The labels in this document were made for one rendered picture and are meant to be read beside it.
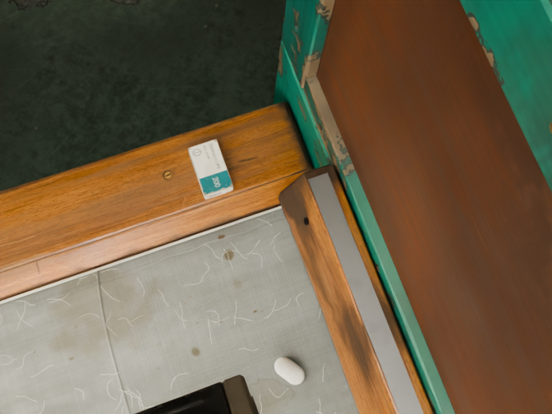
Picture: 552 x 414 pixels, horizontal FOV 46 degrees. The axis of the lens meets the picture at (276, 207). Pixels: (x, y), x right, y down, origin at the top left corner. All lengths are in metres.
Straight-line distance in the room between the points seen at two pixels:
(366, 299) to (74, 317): 0.33
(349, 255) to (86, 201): 0.31
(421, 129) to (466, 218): 0.07
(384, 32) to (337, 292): 0.29
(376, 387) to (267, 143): 0.31
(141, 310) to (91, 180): 0.16
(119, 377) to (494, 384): 0.42
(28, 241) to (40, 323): 0.09
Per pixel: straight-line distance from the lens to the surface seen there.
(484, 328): 0.50
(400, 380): 0.66
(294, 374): 0.74
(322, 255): 0.68
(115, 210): 0.77
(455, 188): 0.46
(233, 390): 0.43
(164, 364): 0.76
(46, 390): 0.79
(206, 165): 0.75
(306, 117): 0.74
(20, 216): 0.80
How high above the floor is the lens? 1.50
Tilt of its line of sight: 75 degrees down
